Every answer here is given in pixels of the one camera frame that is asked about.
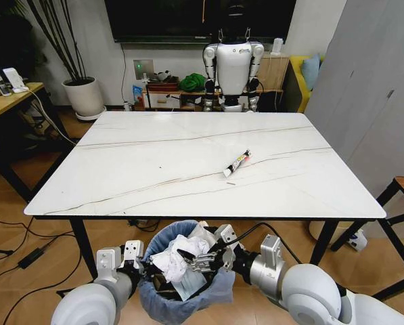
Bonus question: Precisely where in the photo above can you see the blue face mask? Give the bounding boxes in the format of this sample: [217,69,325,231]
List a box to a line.
[173,269,208,301]

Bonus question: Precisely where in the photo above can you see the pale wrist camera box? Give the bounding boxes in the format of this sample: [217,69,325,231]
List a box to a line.
[216,223,239,253]
[124,240,145,269]

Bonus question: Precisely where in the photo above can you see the clear plastic wrapper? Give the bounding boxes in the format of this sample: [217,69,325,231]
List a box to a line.
[187,221,217,245]

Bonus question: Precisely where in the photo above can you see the green cloth bundle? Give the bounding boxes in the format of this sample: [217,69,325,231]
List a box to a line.
[178,72,208,92]

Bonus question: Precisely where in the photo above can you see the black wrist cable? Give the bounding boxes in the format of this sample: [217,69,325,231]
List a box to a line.
[235,221,303,265]

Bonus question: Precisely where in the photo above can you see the yellow sofa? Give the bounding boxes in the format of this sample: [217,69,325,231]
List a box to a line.
[284,54,326,114]

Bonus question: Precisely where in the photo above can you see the low wooden shelf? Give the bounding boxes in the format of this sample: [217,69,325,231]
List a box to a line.
[142,80,284,112]

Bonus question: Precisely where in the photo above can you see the white marble table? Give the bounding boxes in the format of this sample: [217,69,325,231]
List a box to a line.
[23,110,387,280]

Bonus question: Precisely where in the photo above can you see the trash bin with blue bag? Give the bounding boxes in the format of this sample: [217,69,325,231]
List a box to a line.
[138,219,237,325]

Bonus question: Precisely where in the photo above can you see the wooden side cabinet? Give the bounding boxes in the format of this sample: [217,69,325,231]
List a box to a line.
[255,53,290,92]

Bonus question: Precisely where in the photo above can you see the blue paper packet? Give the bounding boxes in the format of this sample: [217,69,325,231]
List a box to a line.
[131,84,145,105]

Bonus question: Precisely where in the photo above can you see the white power cable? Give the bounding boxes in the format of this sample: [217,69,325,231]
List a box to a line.
[22,87,78,147]

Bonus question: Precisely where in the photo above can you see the white charging stand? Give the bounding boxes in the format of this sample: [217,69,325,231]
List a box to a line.
[2,67,30,93]

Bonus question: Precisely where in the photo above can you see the panda plush toy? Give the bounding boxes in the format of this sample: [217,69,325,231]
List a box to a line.
[147,70,179,84]

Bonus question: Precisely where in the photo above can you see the grey wall socket plate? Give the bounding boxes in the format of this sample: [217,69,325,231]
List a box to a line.
[133,59,154,81]

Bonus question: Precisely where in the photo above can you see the white humanoid robot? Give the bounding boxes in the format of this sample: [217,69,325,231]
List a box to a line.
[202,0,265,113]

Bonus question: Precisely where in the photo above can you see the light blue cushion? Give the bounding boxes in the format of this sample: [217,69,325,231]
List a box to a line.
[300,53,321,91]

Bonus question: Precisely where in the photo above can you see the small white device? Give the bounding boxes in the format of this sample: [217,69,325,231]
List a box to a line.
[270,37,284,57]

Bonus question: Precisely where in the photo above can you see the tall dark plant stems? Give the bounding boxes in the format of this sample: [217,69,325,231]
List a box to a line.
[24,0,89,83]

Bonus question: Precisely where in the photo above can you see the black power adapter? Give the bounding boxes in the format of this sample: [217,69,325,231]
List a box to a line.
[18,246,47,269]

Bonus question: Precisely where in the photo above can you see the white plant pot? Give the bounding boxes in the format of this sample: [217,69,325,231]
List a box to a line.
[62,76,108,122]

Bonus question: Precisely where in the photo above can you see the white toothpaste tube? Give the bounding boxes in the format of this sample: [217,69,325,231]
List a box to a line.
[223,148,254,179]

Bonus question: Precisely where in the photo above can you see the wooden desk black frame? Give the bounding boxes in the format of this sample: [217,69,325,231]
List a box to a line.
[0,82,74,204]

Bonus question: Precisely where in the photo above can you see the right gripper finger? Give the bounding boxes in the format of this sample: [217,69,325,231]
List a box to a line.
[203,227,224,255]
[177,248,225,273]

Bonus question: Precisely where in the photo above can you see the dark leafy plant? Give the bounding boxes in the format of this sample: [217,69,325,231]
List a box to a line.
[0,0,47,81]

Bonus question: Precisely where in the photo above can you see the grey wardrobe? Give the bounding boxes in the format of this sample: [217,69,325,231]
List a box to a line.
[304,0,404,198]

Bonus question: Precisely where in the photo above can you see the wooden stool black frame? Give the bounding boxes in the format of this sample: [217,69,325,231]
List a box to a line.
[329,175,404,301]

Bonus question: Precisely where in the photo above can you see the crumpled white tissue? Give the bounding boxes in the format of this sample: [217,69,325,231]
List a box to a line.
[150,234,210,284]

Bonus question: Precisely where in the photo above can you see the black floor cable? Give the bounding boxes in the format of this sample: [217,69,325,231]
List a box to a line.
[0,199,77,325]

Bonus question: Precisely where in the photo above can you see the black wall television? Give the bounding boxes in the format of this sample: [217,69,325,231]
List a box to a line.
[104,0,297,44]

